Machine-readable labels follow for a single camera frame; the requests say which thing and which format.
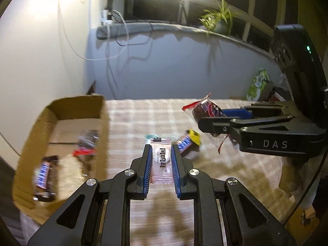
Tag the grey windowsill cushion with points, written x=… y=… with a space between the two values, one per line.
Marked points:
x=118 y=30

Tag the potted spider plant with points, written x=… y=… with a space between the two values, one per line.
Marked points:
x=218 y=20

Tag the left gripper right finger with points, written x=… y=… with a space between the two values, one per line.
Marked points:
x=185 y=188

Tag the dark red candy wrapper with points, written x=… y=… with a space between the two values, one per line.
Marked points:
x=86 y=149

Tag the pale cracker packet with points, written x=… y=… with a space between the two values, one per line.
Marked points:
x=69 y=176

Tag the small Snickers bar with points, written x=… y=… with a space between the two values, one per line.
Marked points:
x=190 y=141

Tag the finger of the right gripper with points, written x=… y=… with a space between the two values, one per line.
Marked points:
x=261 y=110
x=223 y=125

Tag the pink striped candy packet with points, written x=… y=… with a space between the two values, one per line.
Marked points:
x=161 y=172

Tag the pink plaid tablecloth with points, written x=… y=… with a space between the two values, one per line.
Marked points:
x=225 y=212

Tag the cardboard box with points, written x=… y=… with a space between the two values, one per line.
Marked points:
x=55 y=133

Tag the clear bag of red snacks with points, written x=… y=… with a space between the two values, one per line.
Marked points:
x=205 y=108

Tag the white power adapter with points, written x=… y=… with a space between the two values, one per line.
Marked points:
x=106 y=17

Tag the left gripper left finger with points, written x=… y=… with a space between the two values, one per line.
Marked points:
x=138 y=187

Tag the large Snickers bar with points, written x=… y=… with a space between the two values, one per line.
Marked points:
x=45 y=180

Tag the green white snack bag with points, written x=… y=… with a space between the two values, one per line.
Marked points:
x=259 y=82

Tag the teal round candy packet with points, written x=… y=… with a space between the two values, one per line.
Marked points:
x=149 y=137

